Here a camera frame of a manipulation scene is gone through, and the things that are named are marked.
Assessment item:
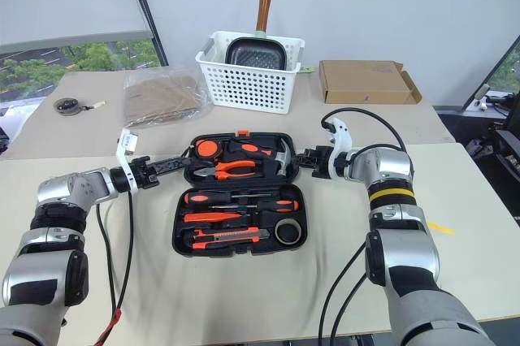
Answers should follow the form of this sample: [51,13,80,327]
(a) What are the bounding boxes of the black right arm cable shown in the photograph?
[318,107,410,341]

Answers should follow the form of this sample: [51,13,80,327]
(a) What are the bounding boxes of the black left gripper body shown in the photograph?
[129,155,161,191]

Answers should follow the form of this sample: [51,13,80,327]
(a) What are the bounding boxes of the orange utility knife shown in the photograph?
[192,227,271,244]

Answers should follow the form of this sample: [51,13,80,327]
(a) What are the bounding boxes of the brown cardboard box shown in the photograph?
[318,59,423,106]

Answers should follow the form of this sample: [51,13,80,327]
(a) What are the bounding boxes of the round tape measure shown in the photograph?
[53,97,83,117]

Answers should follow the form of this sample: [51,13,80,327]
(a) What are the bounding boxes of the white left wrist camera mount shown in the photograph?
[115,128,140,193]

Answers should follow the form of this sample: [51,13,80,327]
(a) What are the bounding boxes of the orange handled pliers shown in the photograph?
[193,158,258,182]

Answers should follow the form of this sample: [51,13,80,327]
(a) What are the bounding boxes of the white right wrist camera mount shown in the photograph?
[323,117,353,181]

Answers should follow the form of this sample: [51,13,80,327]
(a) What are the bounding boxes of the black office chair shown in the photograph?
[466,84,520,185]

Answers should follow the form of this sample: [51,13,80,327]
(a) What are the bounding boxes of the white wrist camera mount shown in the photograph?
[115,128,140,193]
[323,117,353,181]

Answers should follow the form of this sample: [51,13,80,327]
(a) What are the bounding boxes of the black tool case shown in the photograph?
[171,130,309,258]

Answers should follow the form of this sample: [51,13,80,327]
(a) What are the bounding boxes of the white table cloth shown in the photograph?
[0,141,520,346]

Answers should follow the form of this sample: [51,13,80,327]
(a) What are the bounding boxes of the black orange short-shaft screwdriver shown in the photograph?
[182,190,263,206]

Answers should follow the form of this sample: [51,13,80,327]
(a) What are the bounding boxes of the black orange long-shaft screwdriver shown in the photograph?
[209,198,301,214]

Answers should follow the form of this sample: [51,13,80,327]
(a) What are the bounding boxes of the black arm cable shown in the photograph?
[93,190,136,346]
[318,107,410,341]

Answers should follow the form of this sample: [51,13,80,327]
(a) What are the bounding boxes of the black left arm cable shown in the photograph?
[93,190,136,346]

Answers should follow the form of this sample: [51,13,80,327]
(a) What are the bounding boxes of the silver claw hammer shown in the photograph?
[227,137,295,176]

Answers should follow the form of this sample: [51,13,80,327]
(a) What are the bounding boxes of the white perforated plastic basket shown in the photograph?
[194,30,306,115]

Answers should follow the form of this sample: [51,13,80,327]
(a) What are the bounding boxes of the plastic bag with brown paper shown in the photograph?
[121,67,213,131]

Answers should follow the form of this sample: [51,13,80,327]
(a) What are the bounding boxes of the orange black tape measure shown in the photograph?
[194,138,223,158]

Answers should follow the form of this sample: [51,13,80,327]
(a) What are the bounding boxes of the square pan with brown handle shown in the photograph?
[224,0,288,71]

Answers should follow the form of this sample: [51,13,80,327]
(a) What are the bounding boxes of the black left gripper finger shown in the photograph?
[149,167,189,183]
[155,156,193,174]

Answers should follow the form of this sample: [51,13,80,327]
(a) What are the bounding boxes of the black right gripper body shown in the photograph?
[310,144,335,180]

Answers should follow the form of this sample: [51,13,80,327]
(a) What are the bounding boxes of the black electrical tape roll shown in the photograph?
[274,218,304,245]

